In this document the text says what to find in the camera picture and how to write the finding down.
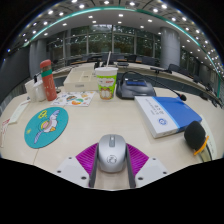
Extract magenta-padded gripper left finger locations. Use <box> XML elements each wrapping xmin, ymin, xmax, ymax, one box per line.
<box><xmin>54</xmin><ymin>143</ymin><xmax>101</xmax><ymax>189</ymax></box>

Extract colourful sticker sheet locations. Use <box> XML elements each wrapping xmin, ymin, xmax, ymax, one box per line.
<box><xmin>50</xmin><ymin>90</ymin><xmax>97</xmax><ymax>108</ymax></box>

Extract red and white leaflet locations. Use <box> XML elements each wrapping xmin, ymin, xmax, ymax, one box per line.
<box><xmin>0</xmin><ymin>118</ymin><xmax>11</xmax><ymax>148</ymax></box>

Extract dark grey gooseneck microphone unit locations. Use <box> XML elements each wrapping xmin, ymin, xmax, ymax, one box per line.
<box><xmin>115</xmin><ymin>70</ymin><xmax>188</xmax><ymax>102</ymax></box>

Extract stack of white paper cups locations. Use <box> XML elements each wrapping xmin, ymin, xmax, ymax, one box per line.
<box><xmin>24</xmin><ymin>79</ymin><xmax>38</xmax><ymax>103</ymax></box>

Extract long curved conference desk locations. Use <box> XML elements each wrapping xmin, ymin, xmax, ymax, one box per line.
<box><xmin>53</xmin><ymin>61</ymin><xmax>224</xmax><ymax>101</ymax></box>

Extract ceiling lights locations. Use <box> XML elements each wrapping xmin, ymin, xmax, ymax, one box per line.
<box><xmin>19</xmin><ymin>0</ymin><xmax>224</xmax><ymax>68</ymax></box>

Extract round teal cartoon mouse pad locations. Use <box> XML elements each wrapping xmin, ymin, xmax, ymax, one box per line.
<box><xmin>23</xmin><ymin>106</ymin><xmax>70</xmax><ymax>150</ymax></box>

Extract blue and white book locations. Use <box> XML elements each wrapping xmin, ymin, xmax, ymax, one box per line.
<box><xmin>134</xmin><ymin>95</ymin><xmax>203</xmax><ymax>139</ymax></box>

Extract silver computer mouse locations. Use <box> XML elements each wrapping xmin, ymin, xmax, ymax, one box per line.
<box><xmin>97</xmin><ymin>133</ymin><xmax>128</xmax><ymax>174</ymax></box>

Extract red bottle with green band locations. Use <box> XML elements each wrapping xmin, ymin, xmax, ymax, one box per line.
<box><xmin>39</xmin><ymin>59</ymin><xmax>58</xmax><ymax>102</ymax></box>

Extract beige compartment box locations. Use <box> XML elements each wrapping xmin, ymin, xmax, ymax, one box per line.
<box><xmin>63</xmin><ymin>68</ymin><xmax>100</xmax><ymax>93</ymax></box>

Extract white paper sheet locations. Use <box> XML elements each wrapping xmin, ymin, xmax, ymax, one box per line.
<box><xmin>199</xmin><ymin>114</ymin><xmax>218</xmax><ymax>162</ymax></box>

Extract black handheld microphone, yellow band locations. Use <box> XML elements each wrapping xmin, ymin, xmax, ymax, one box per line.
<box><xmin>183</xmin><ymin>120</ymin><xmax>210</xmax><ymax>157</ymax></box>

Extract dark conference chairs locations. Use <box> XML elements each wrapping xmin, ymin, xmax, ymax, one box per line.
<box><xmin>66</xmin><ymin>53</ymin><xmax>218</xmax><ymax>98</ymax></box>

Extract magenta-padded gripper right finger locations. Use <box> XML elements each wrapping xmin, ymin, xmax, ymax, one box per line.
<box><xmin>125</xmin><ymin>143</ymin><xmax>171</xmax><ymax>189</ymax></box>

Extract green cartoon paper cup with straw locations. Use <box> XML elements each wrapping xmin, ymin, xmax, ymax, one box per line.
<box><xmin>94</xmin><ymin>51</ymin><xmax>119</xmax><ymax>101</ymax></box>

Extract white lidded mug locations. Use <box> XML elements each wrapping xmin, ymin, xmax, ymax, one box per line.
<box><xmin>33</xmin><ymin>79</ymin><xmax>48</xmax><ymax>102</ymax></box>

